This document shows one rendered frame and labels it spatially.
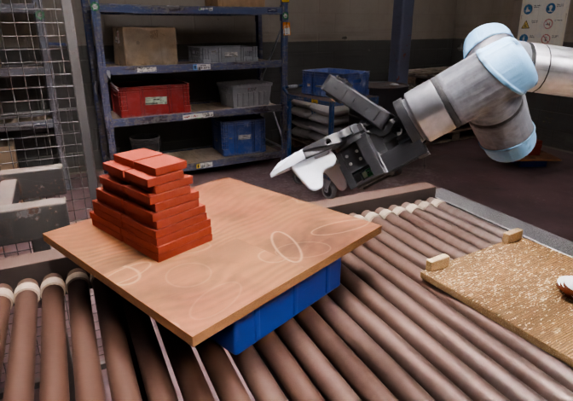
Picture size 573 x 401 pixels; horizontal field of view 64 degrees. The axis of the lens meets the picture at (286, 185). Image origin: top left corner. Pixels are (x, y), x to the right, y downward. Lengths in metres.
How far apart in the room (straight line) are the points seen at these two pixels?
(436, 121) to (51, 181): 1.25
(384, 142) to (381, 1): 5.88
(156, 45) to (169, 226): 3.76
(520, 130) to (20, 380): 0.83
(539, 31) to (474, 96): 6.03
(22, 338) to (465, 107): 0.82
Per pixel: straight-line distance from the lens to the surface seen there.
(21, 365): 0.92
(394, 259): 1.14
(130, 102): 4.45
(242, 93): 4.79
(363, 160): 0.65
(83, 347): 0.91
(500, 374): 0.86
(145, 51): 4.51
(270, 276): 0.80
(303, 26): 5.82
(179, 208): 0.86
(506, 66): 0.63
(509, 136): 0.70
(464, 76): 0.63
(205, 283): 0.79
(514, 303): 1.02
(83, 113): 1.74
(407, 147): 0.64
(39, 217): 1.29
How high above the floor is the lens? 1.44
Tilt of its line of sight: 19 degrees down
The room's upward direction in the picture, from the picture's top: straight up
